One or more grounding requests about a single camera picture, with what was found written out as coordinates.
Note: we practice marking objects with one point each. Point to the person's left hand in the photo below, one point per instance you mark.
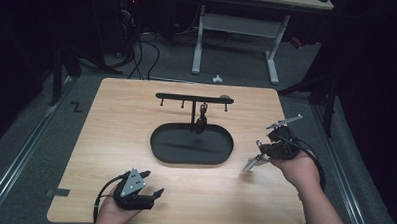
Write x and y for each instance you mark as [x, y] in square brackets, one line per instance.
[111, 215]

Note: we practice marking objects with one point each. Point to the person's right hand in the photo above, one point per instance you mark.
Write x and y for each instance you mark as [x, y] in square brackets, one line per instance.
[301, 172]

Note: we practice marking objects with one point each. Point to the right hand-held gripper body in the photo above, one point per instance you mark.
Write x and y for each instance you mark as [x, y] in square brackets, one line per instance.
[282, 148]

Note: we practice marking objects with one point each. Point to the metal floor rail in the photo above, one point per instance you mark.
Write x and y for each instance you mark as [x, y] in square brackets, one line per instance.
[21, 156]
[340, 183]

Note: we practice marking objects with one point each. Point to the small red object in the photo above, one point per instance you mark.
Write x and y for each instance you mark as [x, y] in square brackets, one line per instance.
[296, 42]

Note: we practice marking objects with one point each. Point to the black key rack with tray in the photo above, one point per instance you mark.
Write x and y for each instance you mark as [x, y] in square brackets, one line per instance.
[192, 145]

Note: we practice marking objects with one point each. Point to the black metal stand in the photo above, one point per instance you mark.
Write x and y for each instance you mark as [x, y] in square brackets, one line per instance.
[330, 106]
[57, 77]

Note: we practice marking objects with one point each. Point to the white-legged desk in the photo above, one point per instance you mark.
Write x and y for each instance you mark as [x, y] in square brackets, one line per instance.
[239, 25]

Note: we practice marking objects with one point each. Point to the small white plastic piece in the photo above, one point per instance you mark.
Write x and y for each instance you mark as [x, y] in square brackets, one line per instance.
[217, 79]

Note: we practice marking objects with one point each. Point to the black car key fob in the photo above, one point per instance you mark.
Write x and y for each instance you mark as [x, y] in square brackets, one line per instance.
[201, 120]

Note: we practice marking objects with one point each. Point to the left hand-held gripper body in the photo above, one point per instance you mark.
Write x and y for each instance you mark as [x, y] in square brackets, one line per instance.
[132, 189]

